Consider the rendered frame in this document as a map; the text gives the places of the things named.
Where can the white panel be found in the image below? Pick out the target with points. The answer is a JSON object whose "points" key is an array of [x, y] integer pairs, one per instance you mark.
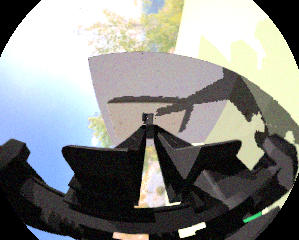
{"points": [[186, 96]]}

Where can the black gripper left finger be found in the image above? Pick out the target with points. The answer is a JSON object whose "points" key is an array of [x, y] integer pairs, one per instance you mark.
{"points": [[125, 161]]}

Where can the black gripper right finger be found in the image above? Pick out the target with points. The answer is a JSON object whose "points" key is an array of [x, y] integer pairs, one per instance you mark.
{"points": [[179, 160]]}

